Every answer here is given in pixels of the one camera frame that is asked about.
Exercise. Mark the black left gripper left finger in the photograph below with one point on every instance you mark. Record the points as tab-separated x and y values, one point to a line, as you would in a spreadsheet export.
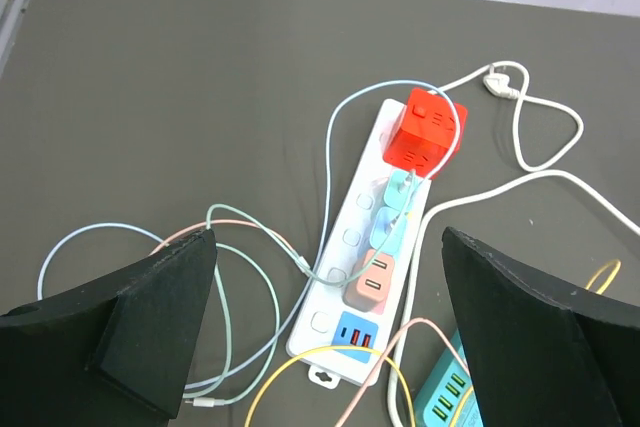
118	348

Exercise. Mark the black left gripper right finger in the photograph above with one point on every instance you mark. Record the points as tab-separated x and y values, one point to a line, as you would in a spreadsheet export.
541	351

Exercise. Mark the teal power strip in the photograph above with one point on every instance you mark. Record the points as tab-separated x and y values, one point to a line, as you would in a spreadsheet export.
447	397

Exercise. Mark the brown dual USB charger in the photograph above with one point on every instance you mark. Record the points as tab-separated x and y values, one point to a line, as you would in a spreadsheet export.
369	292

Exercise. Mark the red cube socket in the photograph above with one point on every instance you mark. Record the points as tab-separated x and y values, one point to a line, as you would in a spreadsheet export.
422	135

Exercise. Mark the white power strip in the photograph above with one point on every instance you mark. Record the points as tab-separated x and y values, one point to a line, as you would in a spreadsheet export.
334	337

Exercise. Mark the blue USB charger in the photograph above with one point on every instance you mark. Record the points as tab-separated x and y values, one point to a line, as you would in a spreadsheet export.
387	231

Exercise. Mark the green USB charger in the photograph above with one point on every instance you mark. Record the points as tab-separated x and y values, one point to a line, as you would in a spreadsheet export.
401	188

